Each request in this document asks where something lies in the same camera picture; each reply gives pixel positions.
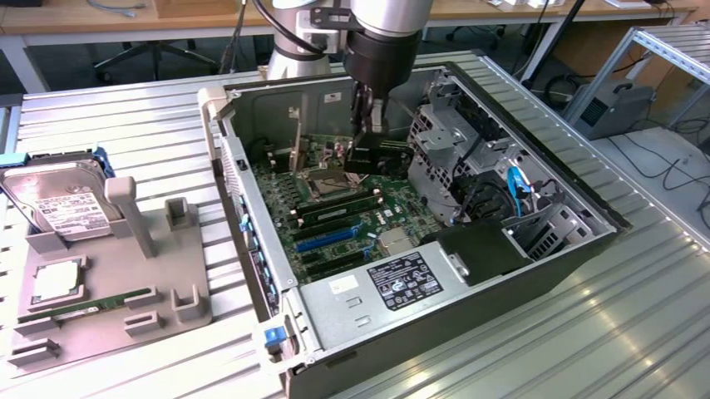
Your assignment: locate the silver hard disk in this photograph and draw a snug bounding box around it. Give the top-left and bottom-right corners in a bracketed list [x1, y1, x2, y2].
[0, 160, 122, 243]

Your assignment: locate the grey parts rack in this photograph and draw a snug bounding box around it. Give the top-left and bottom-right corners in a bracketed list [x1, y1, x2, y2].
[5, 176, 215, 378]

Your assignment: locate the wooden desk white frame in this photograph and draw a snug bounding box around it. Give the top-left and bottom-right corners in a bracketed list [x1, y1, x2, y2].
[0, 0, 279, 93]
[430, 0, 701, 80]

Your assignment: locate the silver chipset heatsink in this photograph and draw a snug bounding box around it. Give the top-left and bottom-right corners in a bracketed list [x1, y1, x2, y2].
[378, 229, 418, 255]

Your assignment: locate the black expansion slot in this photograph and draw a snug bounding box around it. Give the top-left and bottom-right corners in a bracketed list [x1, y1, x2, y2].
[307, 259, 374, 278]
[303, 250, 366, 269]
[291, 224, 355, 243]

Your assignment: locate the tall metal disk bay cage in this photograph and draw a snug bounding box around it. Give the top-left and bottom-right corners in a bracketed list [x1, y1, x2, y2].
[407, 101, 537, 228]

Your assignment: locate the green motherboard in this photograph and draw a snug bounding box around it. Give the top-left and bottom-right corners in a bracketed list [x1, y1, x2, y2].
[252, 139, 451, 284]

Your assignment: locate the CPU socket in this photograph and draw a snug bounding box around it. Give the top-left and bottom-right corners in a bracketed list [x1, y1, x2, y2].
[299, 168, 356, 203]

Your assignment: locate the green RAM stick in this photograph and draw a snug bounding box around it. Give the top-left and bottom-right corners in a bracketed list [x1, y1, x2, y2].
[302, 206, 382, 224]
[16, 289, 155, 326]

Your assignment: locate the black office chair base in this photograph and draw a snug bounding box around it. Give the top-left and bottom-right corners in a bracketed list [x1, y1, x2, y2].
[445, 24, 507, 42]
[91, 39, 219, 83]

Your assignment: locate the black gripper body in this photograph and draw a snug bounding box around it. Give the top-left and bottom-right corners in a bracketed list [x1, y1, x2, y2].
[340, 31, 422, 100]

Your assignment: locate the low metal disk bay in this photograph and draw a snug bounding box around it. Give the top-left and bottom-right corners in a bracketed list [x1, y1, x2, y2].
[502, 202, 606, 262]

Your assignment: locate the light blue network cable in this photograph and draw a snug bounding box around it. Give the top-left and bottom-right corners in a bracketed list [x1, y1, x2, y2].
[87, 0, 148, 18]

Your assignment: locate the open black PC case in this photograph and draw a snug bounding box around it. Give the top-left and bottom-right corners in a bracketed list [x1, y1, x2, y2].
[208, 61, 634, 399]

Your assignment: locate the thin hanging cable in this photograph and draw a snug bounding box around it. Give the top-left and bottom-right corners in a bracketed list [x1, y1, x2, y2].
[220, 0, 247, 75]

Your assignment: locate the silver power supply unit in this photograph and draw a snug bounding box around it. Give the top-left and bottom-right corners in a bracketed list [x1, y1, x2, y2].
[287, 243, 474, 354]

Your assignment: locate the graphics card with black fan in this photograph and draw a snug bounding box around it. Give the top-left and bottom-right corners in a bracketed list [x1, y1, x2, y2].
[286, 106, 417, 179]

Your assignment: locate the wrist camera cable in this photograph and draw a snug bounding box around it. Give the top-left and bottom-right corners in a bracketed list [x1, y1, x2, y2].
[252, 0, 328, 55]

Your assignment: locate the aluminium profile frame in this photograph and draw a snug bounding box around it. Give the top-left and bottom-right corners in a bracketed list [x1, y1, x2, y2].
[562, 24, 710, 126]

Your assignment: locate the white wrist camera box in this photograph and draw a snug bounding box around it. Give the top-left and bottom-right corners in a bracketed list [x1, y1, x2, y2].
[296, 7, 356, 56]

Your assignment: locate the black plastic shroud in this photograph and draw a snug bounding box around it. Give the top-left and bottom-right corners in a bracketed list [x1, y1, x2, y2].
[418, 219, 538, 288]

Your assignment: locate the silver CPU chip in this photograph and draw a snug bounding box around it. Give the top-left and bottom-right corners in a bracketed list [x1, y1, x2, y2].
[31, 261, 83, 303]

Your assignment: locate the grey box with handle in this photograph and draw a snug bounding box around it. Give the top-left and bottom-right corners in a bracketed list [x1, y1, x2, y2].
[565, 81, 661, 141]

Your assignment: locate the blue wire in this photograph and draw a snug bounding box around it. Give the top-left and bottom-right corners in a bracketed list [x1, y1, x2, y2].
[503, 165, 538, 219]

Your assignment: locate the brown cardboard box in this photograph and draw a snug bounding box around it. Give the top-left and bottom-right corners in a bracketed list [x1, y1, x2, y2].
[155, 0, 238, 20]

